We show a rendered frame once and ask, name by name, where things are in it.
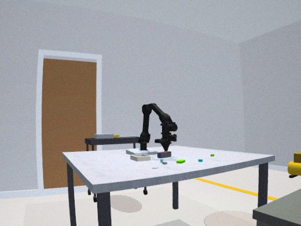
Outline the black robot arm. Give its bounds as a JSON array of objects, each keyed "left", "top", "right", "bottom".
[{"left": 138, "top": 103, "right": 178, "bottom": 150}]

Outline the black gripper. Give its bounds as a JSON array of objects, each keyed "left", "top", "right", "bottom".
[{"left": 155, "top": 132, "right": 171, "bottom": 152}]

